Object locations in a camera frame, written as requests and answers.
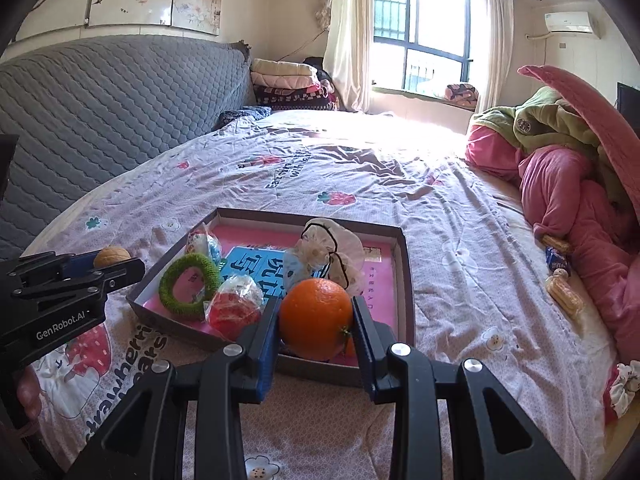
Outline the cream folded blanket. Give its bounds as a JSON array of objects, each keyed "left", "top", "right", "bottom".
[{"left": 250, "top": 58, "right": 318, "bottom": 88}]

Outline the yellow wafer packet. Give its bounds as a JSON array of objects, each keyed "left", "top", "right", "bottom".
[{"left": 546, "top": 270, "right": 585, "bottom": 317}]

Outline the white floral scrunchie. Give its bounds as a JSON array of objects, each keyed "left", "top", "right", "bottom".
[{"left": 602, "top": 360, "right": 640, "bottom": 418}]

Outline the white polka-dot scrunchie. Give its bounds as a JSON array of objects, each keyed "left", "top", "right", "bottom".
[{"left": 287, "top": 216, "right": 366, "bottom": 296}]

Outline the walnut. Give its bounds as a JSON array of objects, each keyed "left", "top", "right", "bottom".
[{"left": 94, "top": 245, "right": 132, "bottom": 268}]

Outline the snack packet with blue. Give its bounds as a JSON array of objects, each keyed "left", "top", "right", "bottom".
[{"left": 186, "top": 225, "right": 223, "bottom": 266}]

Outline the dark patterned folded blanket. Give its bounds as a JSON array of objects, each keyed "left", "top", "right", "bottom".
[{"left": 254, "top": 84, "right": 338, "bottom": 111}]

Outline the grey quilted headboard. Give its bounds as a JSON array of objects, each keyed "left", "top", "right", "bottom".
[{"left": 0, "top": 35, "right": 256, "bottom": 261}]

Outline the dark patterned pillow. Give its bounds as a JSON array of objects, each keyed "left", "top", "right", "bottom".
[{"left": 214, "top": 105, "right": 273, "bottom": 132}]

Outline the clear biscuit packet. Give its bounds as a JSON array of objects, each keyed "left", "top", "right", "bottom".
[{"left": 542, "top": 234, "right": 572, "bottom": 255}]

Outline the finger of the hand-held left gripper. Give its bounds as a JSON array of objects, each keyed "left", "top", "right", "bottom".
[
  {"left": 7, "top": 251, "right": 101, "bottom": 287},
  {"left": 10, "top": 257, "right": 146, "bottom": 312}
]

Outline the cream curtain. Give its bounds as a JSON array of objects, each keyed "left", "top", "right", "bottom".
[
  {"left": 470, "top": 0, "right": 516, "bottom": 116},
  {"left": 317, "top": 0, "right": 376, "bottom": 113}
]

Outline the green blanket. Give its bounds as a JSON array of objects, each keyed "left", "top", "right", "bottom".
[{"left": 472, "top": 86, "right": 626, "bottom": 201}]

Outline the pink quilt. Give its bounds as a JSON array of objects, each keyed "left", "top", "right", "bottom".
[{"left": 465, "top": 125, "right": 640, "bottom": 356}]

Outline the red and white snack packet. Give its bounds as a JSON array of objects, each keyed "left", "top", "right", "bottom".
[{"left": 205, "top": 275, "right": 266, "bottom": 341}]

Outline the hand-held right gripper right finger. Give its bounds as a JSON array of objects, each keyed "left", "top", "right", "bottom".
[{"left": 351, "top": 295, "right": 576, "bottom": 480}]

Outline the small blue snack packet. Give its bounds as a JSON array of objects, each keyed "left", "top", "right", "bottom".
[{"left": 545, "top": 247, "right": 571, "bottom": 271}]

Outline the barred window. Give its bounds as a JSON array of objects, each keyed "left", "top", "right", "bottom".
[{"left": 372, "top": 0, "right": 473, "bottom": 93}]

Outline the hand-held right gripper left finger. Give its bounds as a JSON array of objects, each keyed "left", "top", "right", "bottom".
[{"left": 65, "top": 297, "right": 281, "bottom": 480}]

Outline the pink and blue book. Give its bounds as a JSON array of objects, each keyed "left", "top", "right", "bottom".
[{"left": 142, "top": 225, "right": 401, "bottom": 366}]

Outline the white air conditioner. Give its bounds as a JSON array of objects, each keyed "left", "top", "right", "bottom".
[{"left": 544, "top": 11, "right": 600, "bottom": 38}]

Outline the green fuzzy scrunchie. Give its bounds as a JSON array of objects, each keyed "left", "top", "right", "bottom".
[{"left": 159, "top": 253, "right": 223, "bottom": 318}]

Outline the black television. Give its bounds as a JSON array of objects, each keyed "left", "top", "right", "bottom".
[{"left": 616, "top": 82, "right": 640, "bottom": 131}]

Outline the black cloth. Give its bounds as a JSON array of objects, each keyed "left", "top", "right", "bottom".
[{"left": 302, "top": 56, "right": 331, "bottom": 81}]

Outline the patterned windowsill cushion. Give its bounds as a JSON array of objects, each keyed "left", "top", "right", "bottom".
[{"left": 445, "top": 82, "right": 480, "bottom": 107}]

